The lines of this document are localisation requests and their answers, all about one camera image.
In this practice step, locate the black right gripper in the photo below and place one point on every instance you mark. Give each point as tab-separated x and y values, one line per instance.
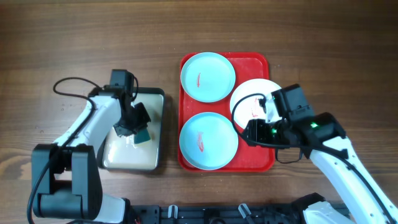
257	130

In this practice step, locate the white plate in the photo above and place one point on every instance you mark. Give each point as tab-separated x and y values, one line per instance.
255	107

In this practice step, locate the green yellow sponge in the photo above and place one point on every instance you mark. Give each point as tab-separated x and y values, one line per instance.
142	136

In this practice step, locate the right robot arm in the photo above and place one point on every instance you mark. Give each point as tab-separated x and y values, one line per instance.
323	140

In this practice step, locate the light blue plate front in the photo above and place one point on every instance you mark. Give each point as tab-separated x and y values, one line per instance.
208	141

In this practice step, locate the light blue plate rear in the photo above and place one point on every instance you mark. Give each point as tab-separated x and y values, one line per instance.
207	77

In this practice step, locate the light blue plate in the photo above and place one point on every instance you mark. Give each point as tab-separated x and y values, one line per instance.
208	141
207	77

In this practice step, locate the black tray with soapy water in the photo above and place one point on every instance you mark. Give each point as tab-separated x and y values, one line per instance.
122	153

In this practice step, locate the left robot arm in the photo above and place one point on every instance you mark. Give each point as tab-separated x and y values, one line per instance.
66	182

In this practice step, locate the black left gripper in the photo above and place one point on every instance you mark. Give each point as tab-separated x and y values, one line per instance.
143	117

